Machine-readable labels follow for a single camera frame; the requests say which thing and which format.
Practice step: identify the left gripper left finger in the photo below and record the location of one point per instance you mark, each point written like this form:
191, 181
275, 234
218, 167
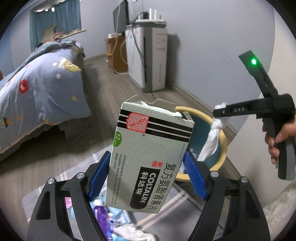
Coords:
49, 220

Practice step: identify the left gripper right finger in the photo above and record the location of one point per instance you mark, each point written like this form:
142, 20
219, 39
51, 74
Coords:
245, 219

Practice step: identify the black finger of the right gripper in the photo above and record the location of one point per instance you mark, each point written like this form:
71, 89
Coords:
242, 108

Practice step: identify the white tissue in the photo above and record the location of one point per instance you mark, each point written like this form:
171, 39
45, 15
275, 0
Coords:
211, 143

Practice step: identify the grey Coltalin medicine box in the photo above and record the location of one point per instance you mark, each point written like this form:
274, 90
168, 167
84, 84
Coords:
149, 145

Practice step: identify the purple snack wrapper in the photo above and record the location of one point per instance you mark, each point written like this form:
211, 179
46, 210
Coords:
100, 212

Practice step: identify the yellow rimmed teal trash bin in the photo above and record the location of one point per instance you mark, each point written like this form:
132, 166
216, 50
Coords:
199, 136

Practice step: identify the person's right hand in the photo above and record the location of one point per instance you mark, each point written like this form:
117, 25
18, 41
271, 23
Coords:
288, 130

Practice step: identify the white air purifier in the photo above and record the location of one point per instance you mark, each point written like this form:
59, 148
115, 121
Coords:
146, 49

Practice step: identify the blue patterned duvet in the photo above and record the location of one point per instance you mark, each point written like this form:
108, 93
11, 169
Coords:
46, 89

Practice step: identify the white wifi router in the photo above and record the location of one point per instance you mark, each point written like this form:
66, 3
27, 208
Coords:
150, 15

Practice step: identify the wooden side cabinet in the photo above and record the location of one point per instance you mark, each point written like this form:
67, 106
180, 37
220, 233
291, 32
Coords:
116, 54

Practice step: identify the black monitor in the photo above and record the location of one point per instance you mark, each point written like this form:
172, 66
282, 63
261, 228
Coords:
121, 17

